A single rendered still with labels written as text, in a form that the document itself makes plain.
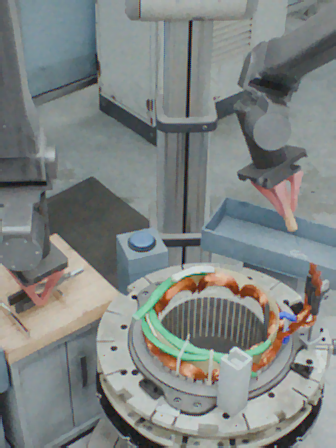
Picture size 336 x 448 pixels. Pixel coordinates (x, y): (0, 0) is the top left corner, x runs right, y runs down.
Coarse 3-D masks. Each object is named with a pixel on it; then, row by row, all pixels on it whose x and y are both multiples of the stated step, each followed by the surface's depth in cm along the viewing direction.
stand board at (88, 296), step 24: (0, 264) 125; (72, 264) 125; (0, 288) 120; (72, 288) 121; (96, 288) 121; (0, 312) 116; (24, 312) 116; (48, 312) 116; (72, 312) 117; (96, 312) 118; (0, 336) 112; (48, 336) 114
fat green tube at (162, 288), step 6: (186, 276) 111; (192, 276) 111; (168, 282) 109; (174, 282) 110; (156, 288) 108; (162, 288) 108; (156, 294) 107; (162, 294) 108; (150, 300) 106; (156, 300) 106; (144, 306) 105; (150, 306) 105; (138, 312) 103; (144, 312) 104; (138, 318) 103
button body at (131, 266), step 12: (120, 240) 135; (120, 252) 136; (132, 252) 133; (156, 252) 133; (120, 264) 138; (132, 264) 132; (144, 264) 133; (156, 264) 134; (120, 276) 140; (132, 276) 134; (144, 276) 135; (120, 288) 142
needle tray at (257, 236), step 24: (216, 216) 138; (240, 216) 141; (264, 216) 139; (216, 240) 133; (240, 240) 131; (264, 240) 137; (288, 240) 137; (312, 240) 137; (264, 264) 131; (288, 264) 129
